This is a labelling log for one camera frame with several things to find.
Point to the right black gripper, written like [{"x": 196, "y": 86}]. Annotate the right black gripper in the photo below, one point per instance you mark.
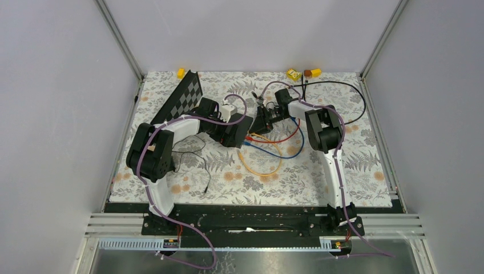
[{"x": 261, "y": 125}]

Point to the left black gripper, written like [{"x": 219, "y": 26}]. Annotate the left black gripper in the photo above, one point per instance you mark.
[{"x": 217, "y": 116}]

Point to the black network switch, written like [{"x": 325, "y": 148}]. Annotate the black network switch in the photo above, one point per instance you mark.
[{"x": 246, "y": 123}]

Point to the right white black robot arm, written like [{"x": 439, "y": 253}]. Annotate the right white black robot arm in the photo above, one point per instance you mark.
[{"x": 325, "y": 132}]

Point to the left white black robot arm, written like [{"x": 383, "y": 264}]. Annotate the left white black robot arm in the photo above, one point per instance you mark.
[{"x": 150, "y": 154}]

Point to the black white checkerboard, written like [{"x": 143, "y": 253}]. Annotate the black white checkerboard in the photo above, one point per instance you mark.
[{"x": 183, "y": 99}]

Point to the floral patterned table mat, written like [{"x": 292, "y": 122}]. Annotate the floral patterned table mat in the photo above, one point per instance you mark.
[{"x": 208, "y": 173}]

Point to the yellow owl toy block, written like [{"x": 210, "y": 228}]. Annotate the yellow owl toy block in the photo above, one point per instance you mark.
[{"x": 293, "y": 75}]

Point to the yellow rectangular block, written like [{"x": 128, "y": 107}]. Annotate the yellow rectangular block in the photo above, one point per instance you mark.
[{"x": 315, "y": 73}]

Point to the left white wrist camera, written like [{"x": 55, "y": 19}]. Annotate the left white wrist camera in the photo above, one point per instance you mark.
[{"x": 226, "y": 112}]

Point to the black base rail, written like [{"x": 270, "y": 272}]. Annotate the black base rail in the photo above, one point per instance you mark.
[{"x": 245, "y": 226}]

